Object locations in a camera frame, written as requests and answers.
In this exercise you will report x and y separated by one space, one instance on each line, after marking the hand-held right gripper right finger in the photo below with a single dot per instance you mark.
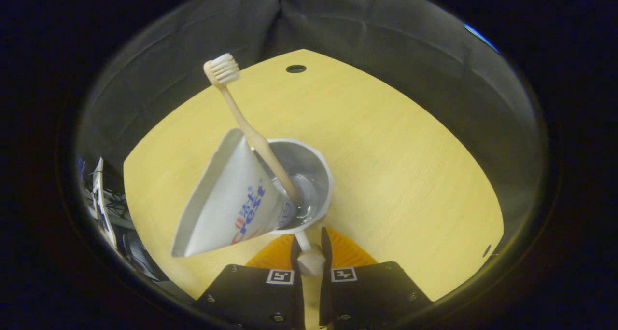
372 296

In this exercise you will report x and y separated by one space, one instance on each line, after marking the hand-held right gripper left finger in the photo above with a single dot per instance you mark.
251 296

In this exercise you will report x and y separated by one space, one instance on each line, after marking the white toothpaste tube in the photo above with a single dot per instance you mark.
227 199

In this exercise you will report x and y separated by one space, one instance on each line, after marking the white cup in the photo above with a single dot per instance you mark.
309 175

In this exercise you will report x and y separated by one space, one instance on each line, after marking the beige toothbrush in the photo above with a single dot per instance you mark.
251 132

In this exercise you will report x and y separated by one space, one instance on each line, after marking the light wooden desktop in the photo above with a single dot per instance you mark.
396 151

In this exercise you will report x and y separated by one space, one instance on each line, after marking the black backdrop cloth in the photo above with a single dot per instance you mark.
386 26

